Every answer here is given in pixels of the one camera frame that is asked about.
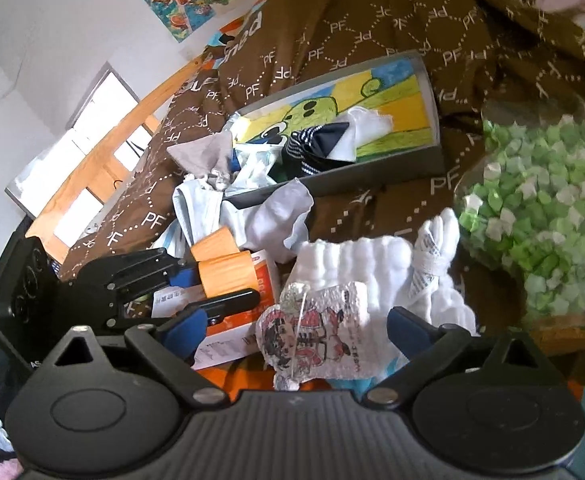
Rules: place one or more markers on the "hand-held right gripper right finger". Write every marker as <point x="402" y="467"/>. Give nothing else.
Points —
<point x="407" y="330"/>

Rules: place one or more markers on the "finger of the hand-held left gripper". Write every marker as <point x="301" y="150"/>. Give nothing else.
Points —
<point x="137" y="270"/>
<point x="232" y="302"/>

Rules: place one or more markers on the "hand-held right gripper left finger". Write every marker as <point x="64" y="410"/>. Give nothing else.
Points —
<point x="182" y="332"/>

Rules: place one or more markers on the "orange cloth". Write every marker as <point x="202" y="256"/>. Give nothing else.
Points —
<point x="227" y="272"/>

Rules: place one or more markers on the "cartoon printed packet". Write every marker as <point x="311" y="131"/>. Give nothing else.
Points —
<point x="312" y="340"/>

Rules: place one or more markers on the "navy striped sock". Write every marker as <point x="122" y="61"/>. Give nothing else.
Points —
<point x="317" y="147"/>

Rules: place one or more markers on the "grey box with cartoon drawing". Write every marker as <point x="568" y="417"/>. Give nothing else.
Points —
<point x="322" y="100"/>

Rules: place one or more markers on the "orange and white carton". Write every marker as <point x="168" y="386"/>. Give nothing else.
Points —
<point x="262" y="280"/>

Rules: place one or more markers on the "white waffle towel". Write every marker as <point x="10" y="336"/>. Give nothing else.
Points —
<point x="352" y="260"/>

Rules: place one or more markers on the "white sock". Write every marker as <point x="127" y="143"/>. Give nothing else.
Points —
<point x="272" y="220"/>

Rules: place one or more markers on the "window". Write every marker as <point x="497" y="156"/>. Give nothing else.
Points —
<point x="105" y="92"/>

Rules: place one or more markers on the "clear jar of green paper stars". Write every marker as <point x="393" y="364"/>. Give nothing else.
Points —
<point x="532" y="185"/>

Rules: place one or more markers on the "white cloth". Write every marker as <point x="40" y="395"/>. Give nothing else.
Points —
<point x="367" y="122"/>

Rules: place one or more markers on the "girl in orange dress poster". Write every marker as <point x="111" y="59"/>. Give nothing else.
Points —
<point x="177" y="0"/>

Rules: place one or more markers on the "brown printed blanket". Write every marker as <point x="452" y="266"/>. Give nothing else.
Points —
<point x="372" y="20"/>

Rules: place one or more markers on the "slatted wooden bed rail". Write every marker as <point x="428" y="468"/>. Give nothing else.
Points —
<point x="142" y="117"/>

